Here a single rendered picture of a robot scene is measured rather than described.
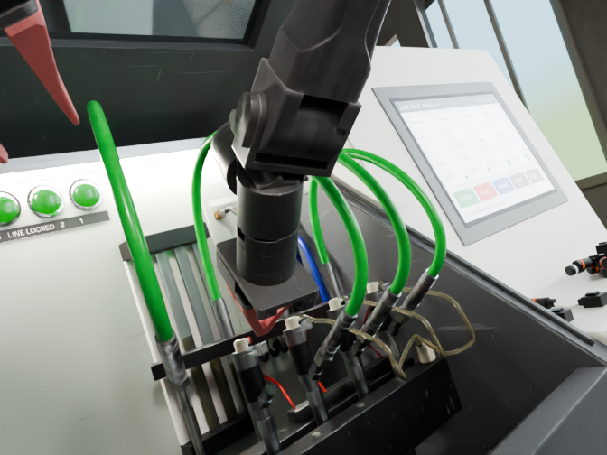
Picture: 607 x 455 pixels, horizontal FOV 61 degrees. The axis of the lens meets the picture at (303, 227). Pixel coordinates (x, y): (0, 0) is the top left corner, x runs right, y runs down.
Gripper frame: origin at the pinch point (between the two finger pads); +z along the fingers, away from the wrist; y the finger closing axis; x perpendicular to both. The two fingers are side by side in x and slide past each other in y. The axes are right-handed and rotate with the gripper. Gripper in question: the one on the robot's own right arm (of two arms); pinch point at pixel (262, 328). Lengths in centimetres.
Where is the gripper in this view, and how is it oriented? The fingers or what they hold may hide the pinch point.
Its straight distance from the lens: 57.4
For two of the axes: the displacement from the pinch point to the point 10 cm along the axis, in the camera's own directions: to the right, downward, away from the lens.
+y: -5.0, -5.7, 6.5
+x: -8.6, 2.5, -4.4
